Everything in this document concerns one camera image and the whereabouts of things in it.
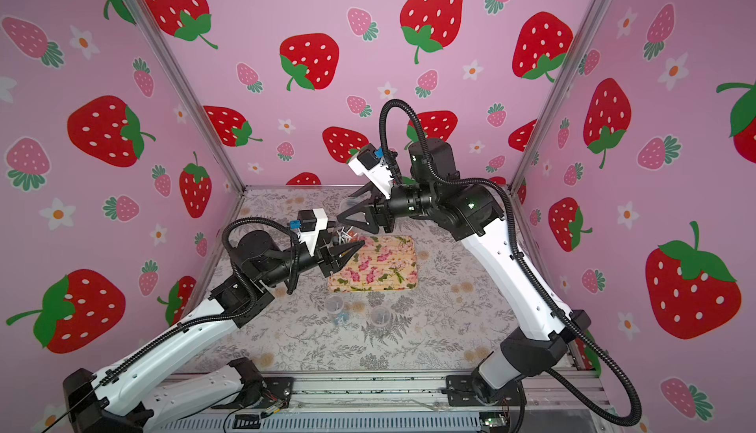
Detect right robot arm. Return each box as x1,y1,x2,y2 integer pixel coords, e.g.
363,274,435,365
338,100,642,427

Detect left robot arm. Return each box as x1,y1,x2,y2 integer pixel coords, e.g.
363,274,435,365
63,209,364,432

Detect clear jar blue candies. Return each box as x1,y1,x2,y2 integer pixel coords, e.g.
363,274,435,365
324,295,348,325

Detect clear jar middle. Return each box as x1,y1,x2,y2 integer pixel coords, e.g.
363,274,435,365
369,306,393,329

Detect floral rectangular tray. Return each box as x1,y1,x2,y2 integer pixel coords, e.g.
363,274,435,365
328,235,419,293

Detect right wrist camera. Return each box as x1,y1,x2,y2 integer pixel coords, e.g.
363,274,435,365
348,144,394,199

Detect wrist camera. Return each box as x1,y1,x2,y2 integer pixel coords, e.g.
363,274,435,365
289,209,329,253
348,144,394,199

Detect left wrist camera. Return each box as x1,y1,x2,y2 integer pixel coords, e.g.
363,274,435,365
289,209,329,253

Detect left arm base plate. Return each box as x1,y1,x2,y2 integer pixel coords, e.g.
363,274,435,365
212,377,295,411

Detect aluminium front rail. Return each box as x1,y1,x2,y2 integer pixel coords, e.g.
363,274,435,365
135,370,615,433

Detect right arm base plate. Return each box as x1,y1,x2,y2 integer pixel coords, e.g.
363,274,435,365
443,374,527,407

